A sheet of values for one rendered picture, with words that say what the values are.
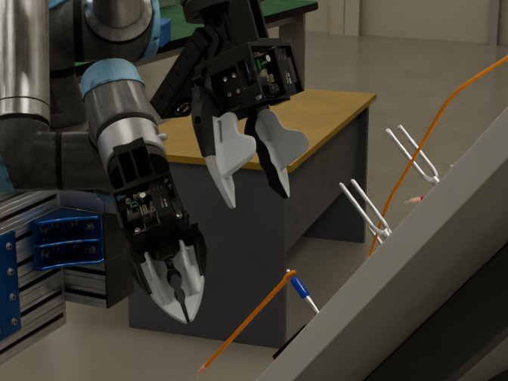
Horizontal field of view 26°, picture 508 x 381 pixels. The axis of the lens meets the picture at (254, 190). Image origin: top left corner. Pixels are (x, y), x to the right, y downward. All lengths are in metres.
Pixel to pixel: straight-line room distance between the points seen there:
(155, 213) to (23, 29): 0.38
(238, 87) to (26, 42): 0.45
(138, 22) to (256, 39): 0.84
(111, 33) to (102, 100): 0.58
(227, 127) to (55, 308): 0.98
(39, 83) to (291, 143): 0.44
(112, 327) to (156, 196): 2.84
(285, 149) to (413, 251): 0.56
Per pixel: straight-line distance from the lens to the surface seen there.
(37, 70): 1.46
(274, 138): 1.13
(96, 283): 1.97
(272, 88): 1.08
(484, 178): 0.55
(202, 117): 1.08
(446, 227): 0.58
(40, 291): 1.96
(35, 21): 1.49
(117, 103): 1.31
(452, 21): 10.63
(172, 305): 1.20
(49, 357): 3.84
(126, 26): 1.89
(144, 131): 1.28
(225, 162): 1.07
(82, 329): 4.03
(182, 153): 3.73
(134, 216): 1.20
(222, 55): 1.08
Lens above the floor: 1.61
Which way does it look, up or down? 17 degrees down
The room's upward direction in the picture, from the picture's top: straight up
